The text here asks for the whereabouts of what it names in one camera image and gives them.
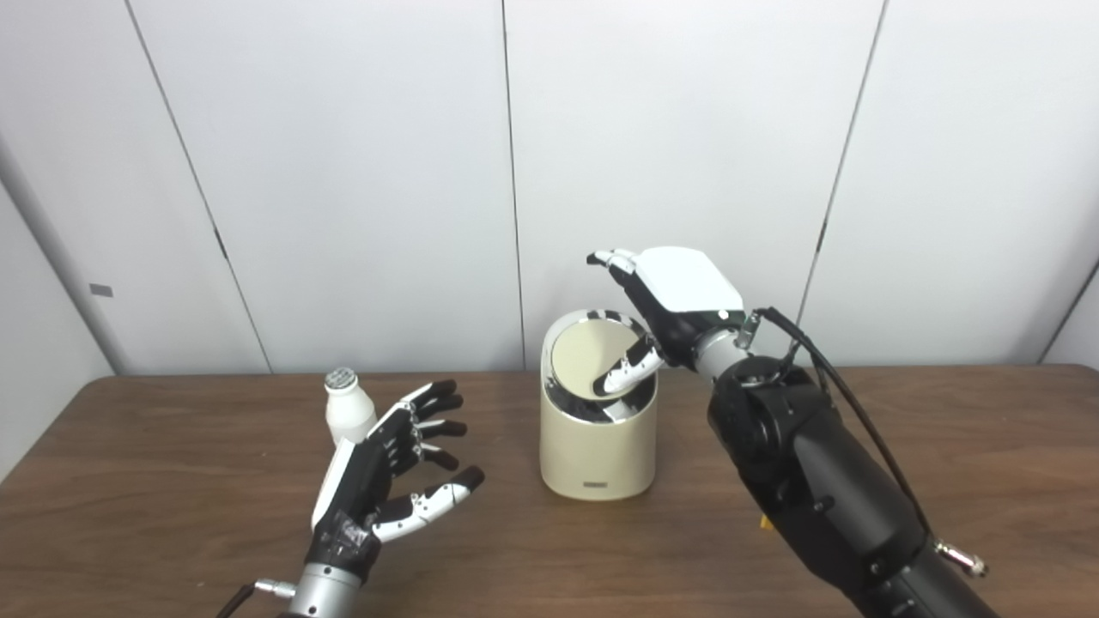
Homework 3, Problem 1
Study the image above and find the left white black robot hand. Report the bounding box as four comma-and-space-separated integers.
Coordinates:
309, 379, 486, 585

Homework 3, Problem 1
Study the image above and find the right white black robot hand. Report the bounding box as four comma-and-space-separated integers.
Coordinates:
586, 246, 746, 397

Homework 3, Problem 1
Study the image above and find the small white plastic bottle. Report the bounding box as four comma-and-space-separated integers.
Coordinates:
324, 368, 379, 447

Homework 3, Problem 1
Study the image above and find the cream round bin lid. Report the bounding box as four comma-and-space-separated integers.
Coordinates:
550, 316, 641, 401

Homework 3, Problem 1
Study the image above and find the cream-colored round bin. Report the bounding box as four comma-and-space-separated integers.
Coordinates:
539, 309, 659, 501

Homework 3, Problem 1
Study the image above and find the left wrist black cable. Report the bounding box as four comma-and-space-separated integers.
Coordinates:
215, 579, 297, 618

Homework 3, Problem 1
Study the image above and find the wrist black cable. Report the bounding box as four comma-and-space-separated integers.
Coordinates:
215, 579, 297, 618
738, 306, 988, 578

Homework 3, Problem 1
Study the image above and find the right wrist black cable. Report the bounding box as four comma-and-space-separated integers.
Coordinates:
738, 306, 988, 578

